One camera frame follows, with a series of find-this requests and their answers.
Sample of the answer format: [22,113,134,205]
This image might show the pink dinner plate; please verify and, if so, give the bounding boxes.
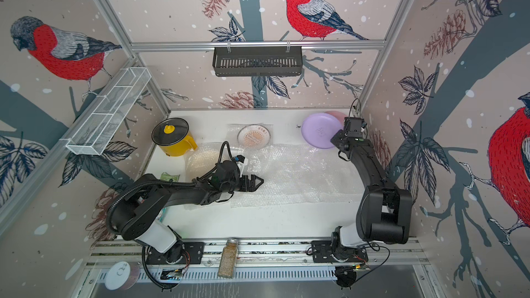
[326,110,347,125]

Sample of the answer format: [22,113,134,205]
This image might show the cream plate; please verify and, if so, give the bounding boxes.
[184,143,222,182]

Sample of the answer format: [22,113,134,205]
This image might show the white wire mesh shelf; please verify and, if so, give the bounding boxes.
[66,67,152,155]

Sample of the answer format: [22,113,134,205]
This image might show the yellow pot with black lid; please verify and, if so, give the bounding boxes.
[151,118,197,157]

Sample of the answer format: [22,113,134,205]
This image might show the purple plate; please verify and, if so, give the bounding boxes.
[301,113,343,149]

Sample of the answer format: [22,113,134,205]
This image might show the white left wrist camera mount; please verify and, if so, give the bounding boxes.
[234,155,248,177]

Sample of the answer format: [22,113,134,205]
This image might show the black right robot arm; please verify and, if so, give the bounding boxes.
[331,117,414,261]

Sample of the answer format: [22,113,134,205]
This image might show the small green sachet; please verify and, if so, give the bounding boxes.
[160,172,180,182]

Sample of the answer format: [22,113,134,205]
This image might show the spice jar with granules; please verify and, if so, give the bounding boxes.
[218,238,239,279]

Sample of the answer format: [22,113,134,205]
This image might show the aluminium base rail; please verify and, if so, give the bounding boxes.
[87,237,429,284]

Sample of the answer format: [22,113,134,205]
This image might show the patterned plate in bubble wrap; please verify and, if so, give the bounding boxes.
[226,124,273,150]

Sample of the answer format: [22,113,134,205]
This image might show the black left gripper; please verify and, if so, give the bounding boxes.
[221,174,265,195]

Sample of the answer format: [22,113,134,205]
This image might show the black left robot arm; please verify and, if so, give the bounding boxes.
[106,156,264,254]

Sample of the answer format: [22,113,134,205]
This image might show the black hanging wire basket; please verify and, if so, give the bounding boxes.
[213,46,303,77]

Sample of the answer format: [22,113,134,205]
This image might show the white tape roll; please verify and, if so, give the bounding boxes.
[104,262,140,291]

